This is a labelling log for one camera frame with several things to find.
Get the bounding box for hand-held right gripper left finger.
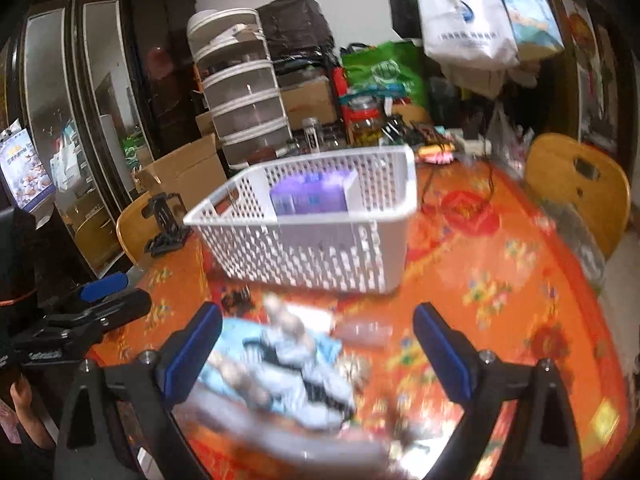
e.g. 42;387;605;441
52;302;223;480

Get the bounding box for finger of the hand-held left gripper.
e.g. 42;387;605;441
47;272;132;318
30;289;153;346

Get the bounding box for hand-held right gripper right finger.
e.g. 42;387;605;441
412;302;583;480

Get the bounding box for light blue snack packet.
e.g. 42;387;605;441
197;317;358;431

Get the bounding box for small black and white item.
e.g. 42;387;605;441
221;286;255;310

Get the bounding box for clear plastic bottle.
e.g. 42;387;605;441
332;319;396;348

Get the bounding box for white perforated plastic basket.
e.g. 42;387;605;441
182;144;418;295

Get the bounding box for person's left hand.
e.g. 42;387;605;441
10;375;56;453

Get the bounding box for wooden chair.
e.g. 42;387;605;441
524;132;632;261
116;192;201;268

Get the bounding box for orange floral tablecloth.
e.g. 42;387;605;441
85;152;628;480

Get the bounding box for black folding phone stand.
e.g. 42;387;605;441
144;192;192;258

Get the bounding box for open cardboard box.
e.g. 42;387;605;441
132;134;228;201

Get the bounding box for pink snack wrapper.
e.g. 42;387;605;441
417;142;456;164

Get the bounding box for purple tissue pack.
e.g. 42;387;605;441
270;169;358;217

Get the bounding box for dark wooden cabinet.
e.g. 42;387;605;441
0;0;201;281

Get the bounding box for stacked clear storage containers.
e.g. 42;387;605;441
186;7;293;170

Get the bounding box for glass pickle jar red lid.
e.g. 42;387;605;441
347;95;386;147

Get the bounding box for tall white-label spice jar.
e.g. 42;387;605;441
302;117;321;153

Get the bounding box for brown cardboard box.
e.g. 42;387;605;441
277;77;337;126

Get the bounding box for green shopping bag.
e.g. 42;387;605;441
341;40;431;111

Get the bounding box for black bag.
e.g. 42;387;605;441
255;0;335;61

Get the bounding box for white tote bag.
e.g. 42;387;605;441
415;0;521;68

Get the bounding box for light blue tote bag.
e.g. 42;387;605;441
492;0;566;61

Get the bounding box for wall calendar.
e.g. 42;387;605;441
0;120;56;213

